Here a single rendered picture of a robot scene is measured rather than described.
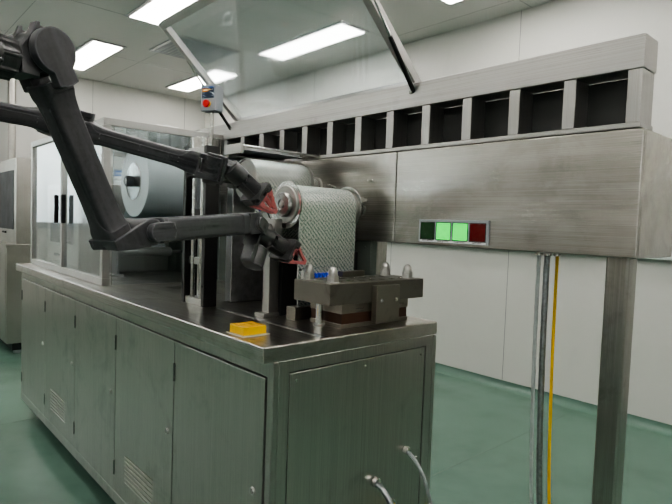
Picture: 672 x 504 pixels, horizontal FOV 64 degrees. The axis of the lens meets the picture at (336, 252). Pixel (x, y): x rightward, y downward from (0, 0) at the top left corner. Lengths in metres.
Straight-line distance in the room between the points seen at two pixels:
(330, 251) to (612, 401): 0.90
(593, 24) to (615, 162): 2.84
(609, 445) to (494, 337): 2.75
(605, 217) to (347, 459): 0.91
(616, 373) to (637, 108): 0.68
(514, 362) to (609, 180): 2.99
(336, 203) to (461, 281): 2.84
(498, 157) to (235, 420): 1.00
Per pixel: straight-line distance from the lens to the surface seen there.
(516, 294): 4.24
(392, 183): 1.82
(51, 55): 1.08
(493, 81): 1.65
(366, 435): 1.62
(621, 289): 1.60
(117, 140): 1.61
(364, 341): 1.52
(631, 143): 1.44
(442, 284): 4.60
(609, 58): 1.51
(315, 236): 1.69
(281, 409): 1.38
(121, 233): 1.16
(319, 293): 1.52
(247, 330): 1.42
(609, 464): 1.71
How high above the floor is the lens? 1.20
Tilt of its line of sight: 3 degrees down
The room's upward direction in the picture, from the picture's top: 2 degrees clockwise
